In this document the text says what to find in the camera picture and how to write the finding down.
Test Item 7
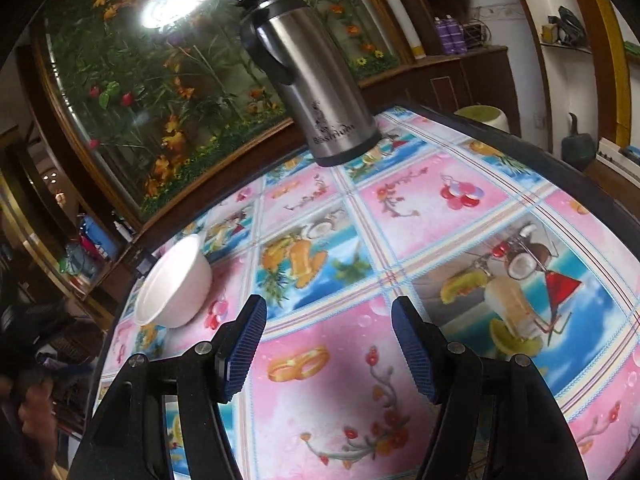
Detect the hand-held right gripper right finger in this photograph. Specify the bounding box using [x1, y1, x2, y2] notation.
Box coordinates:
[391, 295, 591, 480]

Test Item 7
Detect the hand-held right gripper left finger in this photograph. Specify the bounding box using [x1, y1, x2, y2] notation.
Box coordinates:
[70, 294, 268, 480]

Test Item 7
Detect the white bowl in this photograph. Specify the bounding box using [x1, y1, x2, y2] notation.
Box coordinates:
[132, 234, 213, 328]

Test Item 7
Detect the printed pink and blue tablecloth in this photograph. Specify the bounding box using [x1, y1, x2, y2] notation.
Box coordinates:
[97, 105, 640, 480]

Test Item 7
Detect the black rimmed table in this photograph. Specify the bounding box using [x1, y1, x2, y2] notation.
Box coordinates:
[85, 102, 640, 480]

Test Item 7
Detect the green plastic stool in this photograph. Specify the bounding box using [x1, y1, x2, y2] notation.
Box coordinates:
[454, 105, 510, 133]

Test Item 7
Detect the artificial flower display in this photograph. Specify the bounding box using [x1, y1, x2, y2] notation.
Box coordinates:
[30, 0, 401, 221]

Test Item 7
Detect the dark ceramic kettle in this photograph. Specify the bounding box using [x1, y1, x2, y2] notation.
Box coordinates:
[561, 112, 598, 171]

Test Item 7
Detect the stainless steel thermos jug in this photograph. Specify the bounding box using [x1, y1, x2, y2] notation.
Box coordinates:
[239, 0, 382, 168]

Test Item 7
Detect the purple bottle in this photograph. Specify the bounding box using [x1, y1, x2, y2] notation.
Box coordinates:
[447, 19, 468, 55]
[434, 16, 453, 56]

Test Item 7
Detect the white rolled tube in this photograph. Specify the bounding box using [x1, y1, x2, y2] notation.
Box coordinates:
[362, 0, 426, 61]

